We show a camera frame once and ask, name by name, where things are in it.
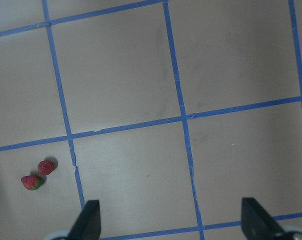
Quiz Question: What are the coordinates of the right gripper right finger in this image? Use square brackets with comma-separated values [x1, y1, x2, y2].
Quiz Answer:
[241, 197, 285, 240]

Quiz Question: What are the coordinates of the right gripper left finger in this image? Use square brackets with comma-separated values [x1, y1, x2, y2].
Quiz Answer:
[66, 200, 102, 240]

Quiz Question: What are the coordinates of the strawberry with green leaves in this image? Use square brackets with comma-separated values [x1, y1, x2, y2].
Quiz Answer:
[20, 174, 45, 191]

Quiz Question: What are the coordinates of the plain red strawberry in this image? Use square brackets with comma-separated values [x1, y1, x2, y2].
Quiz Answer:
[37, 160, 56, 176]

